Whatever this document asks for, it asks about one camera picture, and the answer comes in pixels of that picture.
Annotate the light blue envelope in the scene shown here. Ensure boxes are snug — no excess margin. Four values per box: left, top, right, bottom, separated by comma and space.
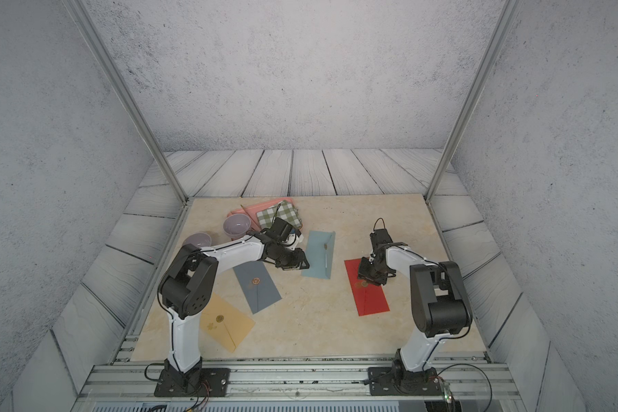
301, 231, 336, 280

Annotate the red envelope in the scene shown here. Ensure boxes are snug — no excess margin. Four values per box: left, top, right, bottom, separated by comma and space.
344, 259, 390, 317

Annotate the grey envelope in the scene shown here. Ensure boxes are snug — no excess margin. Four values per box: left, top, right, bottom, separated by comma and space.
233, 261, 282, 314

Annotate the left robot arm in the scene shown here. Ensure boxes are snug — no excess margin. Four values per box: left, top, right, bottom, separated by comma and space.
157, 217, 310, 375

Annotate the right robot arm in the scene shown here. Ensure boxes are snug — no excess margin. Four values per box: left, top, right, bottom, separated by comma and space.
357, 228, 473, 381

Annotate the yellow envelope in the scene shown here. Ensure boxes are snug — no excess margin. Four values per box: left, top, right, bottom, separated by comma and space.
200, 295, 256, 353

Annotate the green checkered cloth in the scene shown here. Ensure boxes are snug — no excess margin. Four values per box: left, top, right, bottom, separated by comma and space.
257, 200, 302, 229

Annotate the pink tray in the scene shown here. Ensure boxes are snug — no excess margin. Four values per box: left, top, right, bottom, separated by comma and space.
227, 197, 294, 217

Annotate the lilac bowl on tray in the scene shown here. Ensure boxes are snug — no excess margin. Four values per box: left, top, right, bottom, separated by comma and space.
222, 214, 252, 240

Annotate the wooden stick on tray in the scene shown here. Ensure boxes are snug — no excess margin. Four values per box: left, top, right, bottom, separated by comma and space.
240, 205, 261, 231

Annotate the lilac bowl on table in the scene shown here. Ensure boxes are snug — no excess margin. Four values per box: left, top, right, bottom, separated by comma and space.
182, 232, 213, 248

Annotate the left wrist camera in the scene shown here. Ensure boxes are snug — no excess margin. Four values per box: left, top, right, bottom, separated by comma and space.
283, 231, 304, 250

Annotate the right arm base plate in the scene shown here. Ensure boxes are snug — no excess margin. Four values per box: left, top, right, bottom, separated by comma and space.
363, 365, 443, 397

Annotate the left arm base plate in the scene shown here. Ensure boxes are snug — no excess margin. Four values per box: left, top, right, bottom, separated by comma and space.
154, 367, 231, 399

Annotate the aluminium front rail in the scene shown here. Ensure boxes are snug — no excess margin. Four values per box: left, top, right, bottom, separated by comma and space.
73, 355, 526, 411

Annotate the right aluminium frame post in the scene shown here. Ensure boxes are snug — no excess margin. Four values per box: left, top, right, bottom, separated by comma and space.
424, 0, 521, 204

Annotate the aluminium frame post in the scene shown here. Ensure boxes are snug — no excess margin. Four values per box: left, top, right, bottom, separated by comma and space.
63, 0, 189, 205
424, 0, 521, 204

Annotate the left aluminium frame post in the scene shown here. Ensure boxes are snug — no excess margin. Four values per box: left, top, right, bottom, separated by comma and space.
63, 0, 189, 205

